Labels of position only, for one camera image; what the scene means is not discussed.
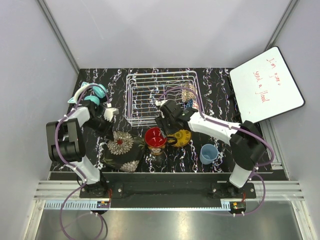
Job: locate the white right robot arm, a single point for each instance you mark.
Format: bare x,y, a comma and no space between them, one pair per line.
243,138

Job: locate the white wire dish rack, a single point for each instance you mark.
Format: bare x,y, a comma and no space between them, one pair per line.
143,90

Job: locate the white dry-erase board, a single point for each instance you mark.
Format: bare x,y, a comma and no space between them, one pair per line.
264,87

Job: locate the black floral square plate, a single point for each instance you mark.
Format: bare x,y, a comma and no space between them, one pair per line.
124,153

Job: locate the light blue cup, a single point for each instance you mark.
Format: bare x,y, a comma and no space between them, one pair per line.
208,154

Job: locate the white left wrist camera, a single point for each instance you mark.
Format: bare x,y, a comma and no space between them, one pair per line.
110,112

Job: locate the brown patterned bowl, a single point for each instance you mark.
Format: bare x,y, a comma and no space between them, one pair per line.
187,95

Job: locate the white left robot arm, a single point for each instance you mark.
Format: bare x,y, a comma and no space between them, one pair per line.
66,144

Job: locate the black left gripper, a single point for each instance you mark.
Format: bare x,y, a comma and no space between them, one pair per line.
107,133

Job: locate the red interior mug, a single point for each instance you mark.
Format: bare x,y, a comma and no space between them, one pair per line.
155,141

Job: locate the blue triangle patterned bowl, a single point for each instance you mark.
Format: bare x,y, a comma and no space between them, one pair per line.
192,104

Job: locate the aluminium front rail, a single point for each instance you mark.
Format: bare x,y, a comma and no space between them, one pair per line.
55,192

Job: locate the teal cat-ear headphones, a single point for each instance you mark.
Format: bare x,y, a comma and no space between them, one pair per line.
98,93

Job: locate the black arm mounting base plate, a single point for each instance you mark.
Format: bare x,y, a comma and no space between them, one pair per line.
173,190

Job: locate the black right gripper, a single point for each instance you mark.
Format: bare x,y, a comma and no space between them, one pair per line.
162,122

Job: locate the yellow patterned plate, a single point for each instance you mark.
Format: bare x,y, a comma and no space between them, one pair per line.
180,138

